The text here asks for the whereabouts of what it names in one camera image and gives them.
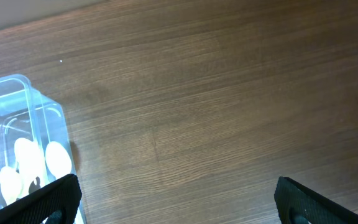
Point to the white plastic spoon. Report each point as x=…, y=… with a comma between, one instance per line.
x=57, y=160
x=31, y=163

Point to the right clear plastic container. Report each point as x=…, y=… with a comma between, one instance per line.
x=27, y=113

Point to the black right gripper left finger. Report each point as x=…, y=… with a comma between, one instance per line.
x=57, y=202

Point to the yellow plastic spoon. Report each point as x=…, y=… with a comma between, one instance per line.
x=11, y=184

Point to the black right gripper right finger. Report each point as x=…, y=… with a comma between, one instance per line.
x=298, y=204

